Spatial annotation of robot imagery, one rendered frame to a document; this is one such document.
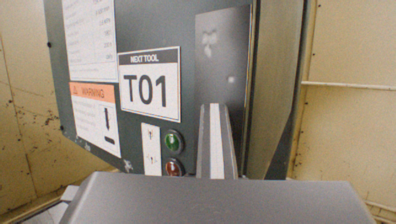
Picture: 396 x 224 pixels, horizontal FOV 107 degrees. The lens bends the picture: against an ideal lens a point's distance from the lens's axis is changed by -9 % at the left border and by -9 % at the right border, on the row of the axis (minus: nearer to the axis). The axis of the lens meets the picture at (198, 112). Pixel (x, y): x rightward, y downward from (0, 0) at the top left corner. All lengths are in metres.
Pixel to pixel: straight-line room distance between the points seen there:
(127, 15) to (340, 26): 1.10
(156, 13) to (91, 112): 0.20
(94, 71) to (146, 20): 0.13
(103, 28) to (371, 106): 1.19
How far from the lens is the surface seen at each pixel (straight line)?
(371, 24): 1.21
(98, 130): 0.31
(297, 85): 0.80
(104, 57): 0.26
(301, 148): 1.23
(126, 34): 0.22
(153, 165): 0.21
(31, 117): 1.40
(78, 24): 0.33
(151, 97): 0.18
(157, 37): 0.18
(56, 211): 1.62
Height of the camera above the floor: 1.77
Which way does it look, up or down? 13 degrees down
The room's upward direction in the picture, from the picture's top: 1 degrees clockwise
